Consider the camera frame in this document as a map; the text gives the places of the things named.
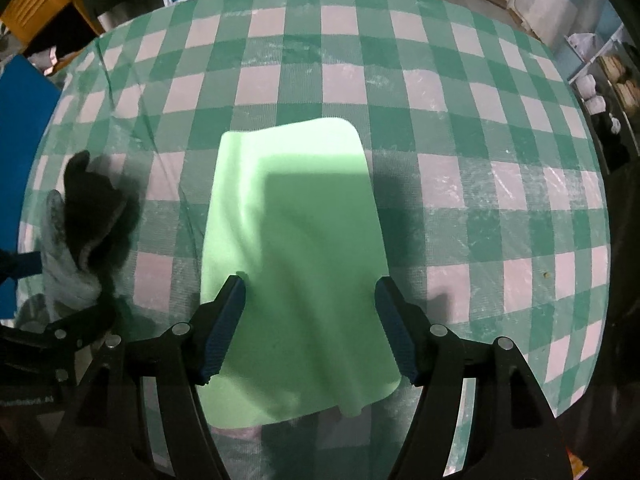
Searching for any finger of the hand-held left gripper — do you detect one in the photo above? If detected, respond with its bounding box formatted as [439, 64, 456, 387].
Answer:
[0, 302, 120, 361]
[0, 247, 43, 283]

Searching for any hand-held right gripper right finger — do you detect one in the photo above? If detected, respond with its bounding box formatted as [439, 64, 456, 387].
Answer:
[375, 276, 573, 480]

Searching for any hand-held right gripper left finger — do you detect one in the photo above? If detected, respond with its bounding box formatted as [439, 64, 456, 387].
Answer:
[35, 274, 247, 480]

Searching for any black glove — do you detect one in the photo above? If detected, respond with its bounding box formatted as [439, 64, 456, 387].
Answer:
[62, 150, 143, 273]

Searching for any light green cloth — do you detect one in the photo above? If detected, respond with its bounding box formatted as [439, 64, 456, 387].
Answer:
[198, 117, 403, 428]

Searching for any blue cardboard box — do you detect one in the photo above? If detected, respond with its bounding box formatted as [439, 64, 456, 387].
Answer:
[0, 55, 62, 316]

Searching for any green checkered tablecloth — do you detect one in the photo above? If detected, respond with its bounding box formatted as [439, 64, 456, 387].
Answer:
[15, 0, 612, 478]

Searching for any wooden louvred wardrobe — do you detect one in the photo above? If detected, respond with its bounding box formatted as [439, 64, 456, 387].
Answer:
[0, 0, 98, 56]

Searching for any shoe rack with shoes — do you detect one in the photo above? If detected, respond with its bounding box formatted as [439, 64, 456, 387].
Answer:
[565, 32, 640, 176]

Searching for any small white plastic bag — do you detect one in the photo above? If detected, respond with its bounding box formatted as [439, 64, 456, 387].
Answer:
[567, 32, 598, 61]

